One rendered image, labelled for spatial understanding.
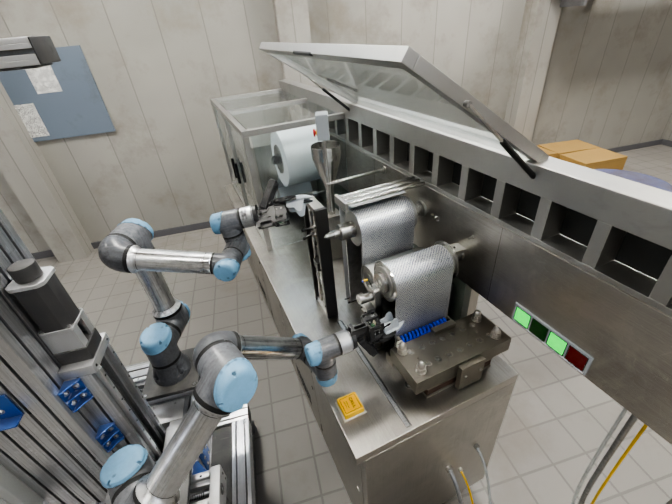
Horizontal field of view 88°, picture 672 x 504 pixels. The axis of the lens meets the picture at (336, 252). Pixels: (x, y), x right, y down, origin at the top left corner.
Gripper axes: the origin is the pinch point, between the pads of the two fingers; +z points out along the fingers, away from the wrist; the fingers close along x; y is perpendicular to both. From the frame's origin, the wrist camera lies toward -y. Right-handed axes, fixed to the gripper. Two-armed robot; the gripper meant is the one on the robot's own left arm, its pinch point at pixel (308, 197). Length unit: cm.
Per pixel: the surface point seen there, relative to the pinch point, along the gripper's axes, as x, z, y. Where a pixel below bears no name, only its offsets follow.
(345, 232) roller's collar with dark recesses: -8.7, 10.5, 13.4
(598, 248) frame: 35, 67, 40
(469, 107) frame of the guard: 50, 40, 6
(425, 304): -9, 33, 46
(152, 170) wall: -236, -173, -153
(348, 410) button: -5, -2, 74
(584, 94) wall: -319, 380, -171
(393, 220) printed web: -10.1, 29.4, 12.6
